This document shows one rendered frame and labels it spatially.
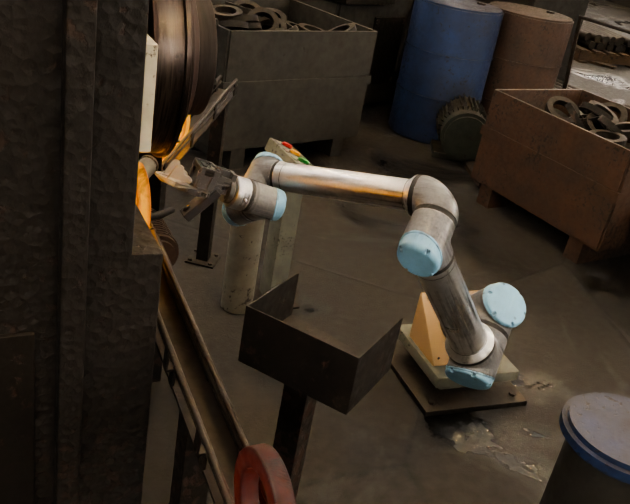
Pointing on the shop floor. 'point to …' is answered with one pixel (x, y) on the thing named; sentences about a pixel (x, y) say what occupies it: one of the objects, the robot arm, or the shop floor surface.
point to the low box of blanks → (569, 166)
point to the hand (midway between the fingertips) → (158, 177)
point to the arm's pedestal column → (459, 395)
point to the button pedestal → (280, 231)
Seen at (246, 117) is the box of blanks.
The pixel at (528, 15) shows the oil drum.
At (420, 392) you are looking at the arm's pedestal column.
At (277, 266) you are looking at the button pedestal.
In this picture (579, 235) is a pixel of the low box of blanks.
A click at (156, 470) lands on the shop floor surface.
